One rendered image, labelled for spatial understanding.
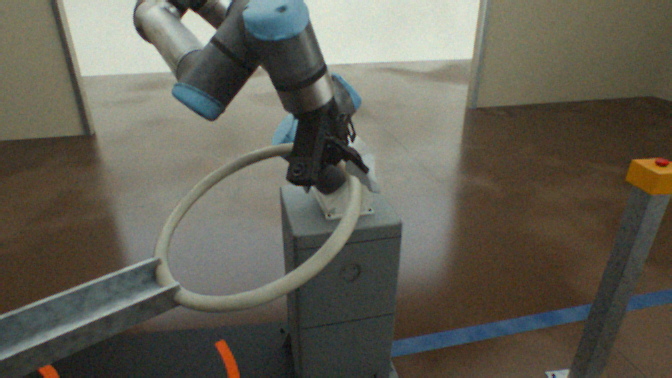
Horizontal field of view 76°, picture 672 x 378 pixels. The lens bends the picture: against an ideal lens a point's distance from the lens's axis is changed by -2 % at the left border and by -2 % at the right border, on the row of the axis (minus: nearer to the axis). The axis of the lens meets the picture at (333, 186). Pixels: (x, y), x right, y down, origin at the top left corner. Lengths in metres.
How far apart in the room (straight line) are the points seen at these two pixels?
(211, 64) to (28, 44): 4.95
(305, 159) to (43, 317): 0.59
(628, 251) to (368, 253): 0.92
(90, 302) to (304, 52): 0.65
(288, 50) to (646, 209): 1.42
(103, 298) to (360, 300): 1.00
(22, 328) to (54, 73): 4.78
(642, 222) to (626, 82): 6.13
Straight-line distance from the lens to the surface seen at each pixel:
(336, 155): 0.74
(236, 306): 0.82
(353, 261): 1.59
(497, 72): 6.39
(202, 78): 0.75
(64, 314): 1.00
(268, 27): 0.63
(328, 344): 1.82
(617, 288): 1.94
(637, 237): 1.83
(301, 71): 0.66
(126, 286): 1.00
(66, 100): 5.68
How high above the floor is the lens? 1.64
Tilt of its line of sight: 26 degrees down
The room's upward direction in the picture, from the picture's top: straight up
